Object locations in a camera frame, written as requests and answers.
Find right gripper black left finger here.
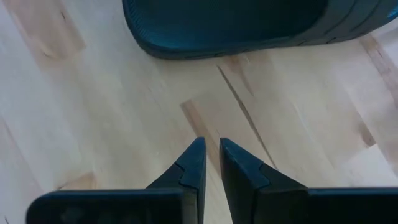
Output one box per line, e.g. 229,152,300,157
26,136,207,224

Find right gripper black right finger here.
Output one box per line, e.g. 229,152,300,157
219,138,398,224

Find black rubber slide sandal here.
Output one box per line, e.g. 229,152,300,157
122,0,398,60

